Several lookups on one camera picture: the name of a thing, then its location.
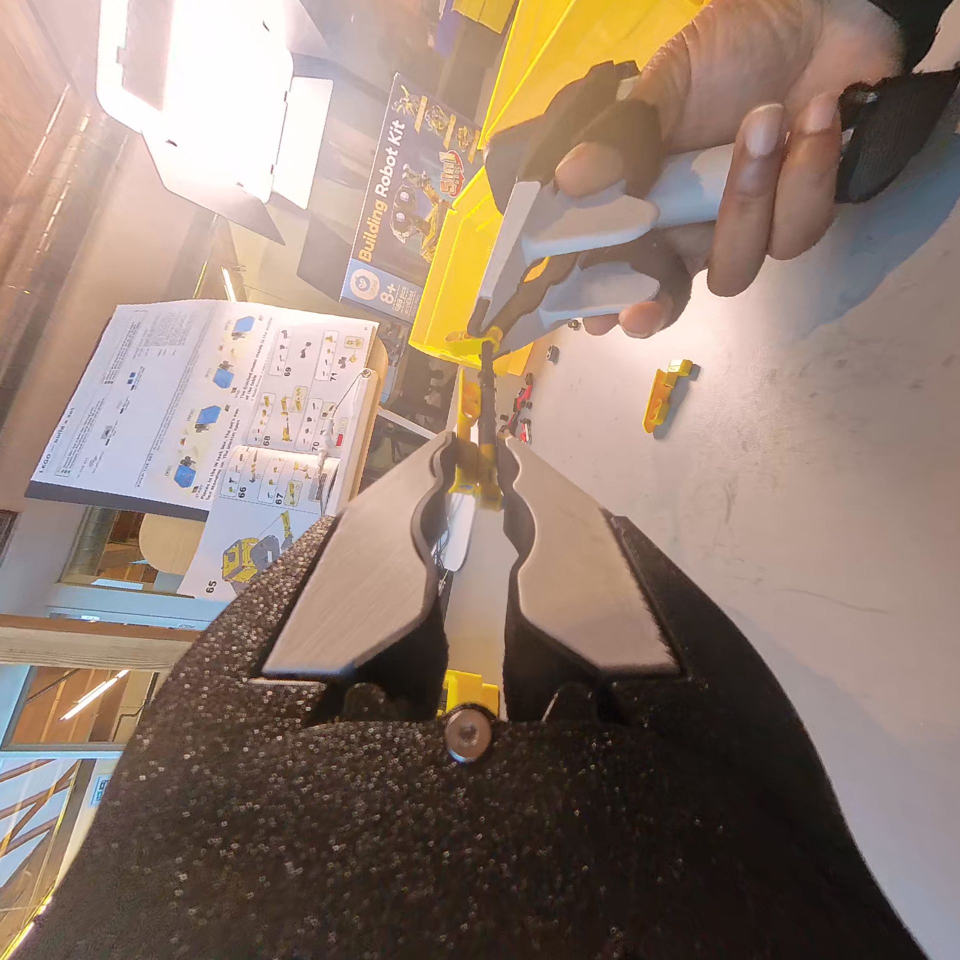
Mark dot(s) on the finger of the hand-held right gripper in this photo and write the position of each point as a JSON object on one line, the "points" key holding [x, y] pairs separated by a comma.
{"points": [[514, 240], [600, 292]]}

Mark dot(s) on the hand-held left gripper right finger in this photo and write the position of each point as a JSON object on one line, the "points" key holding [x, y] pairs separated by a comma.
{"points": [[592, 592]]}

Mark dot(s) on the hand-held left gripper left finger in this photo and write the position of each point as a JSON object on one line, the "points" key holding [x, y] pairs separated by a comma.
{"points": [[352, 585]]}

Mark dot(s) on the yellow angled toy beam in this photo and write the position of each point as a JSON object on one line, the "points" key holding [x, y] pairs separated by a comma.
{"points": [[660, 397]]}

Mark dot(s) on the yellow toy actuator assembly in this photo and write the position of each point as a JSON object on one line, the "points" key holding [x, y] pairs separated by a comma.
{"points": [[489, 487]]}

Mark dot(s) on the person's right forearm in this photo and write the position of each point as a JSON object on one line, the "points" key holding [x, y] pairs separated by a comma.
{"points": [[930, 15]]}

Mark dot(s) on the grey desk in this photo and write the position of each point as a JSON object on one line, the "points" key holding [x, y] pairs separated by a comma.
{"points": [[787, 525]]}

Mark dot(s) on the person's right hand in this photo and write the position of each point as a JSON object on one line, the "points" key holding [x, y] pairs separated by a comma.
{"points": [[750, 75]]}

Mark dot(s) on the yellow bin with loose parts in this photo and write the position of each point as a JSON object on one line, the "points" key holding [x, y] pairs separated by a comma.
{"points": [[450, 285]]}

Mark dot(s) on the white rounded board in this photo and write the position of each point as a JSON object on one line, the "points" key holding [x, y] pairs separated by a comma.
{"points": [[459, 532]]}

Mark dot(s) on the toy kit cardboard box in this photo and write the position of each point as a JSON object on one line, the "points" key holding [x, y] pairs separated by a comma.
{"points": [[390, 195]]}

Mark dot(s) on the pile of small toy parts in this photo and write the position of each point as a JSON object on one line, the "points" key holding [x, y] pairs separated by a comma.
{"points": [[523, 405]]}

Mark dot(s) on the empty yellow storage bin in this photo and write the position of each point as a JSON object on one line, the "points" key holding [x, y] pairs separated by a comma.
{"points": [[570, 45]]}

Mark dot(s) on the open instruction booklet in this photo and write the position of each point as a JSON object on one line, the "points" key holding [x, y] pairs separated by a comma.
{"points": [[187, 390]]}

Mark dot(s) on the bright light panel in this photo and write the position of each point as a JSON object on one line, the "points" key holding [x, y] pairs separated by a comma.
{"points": [[225, 90]]}

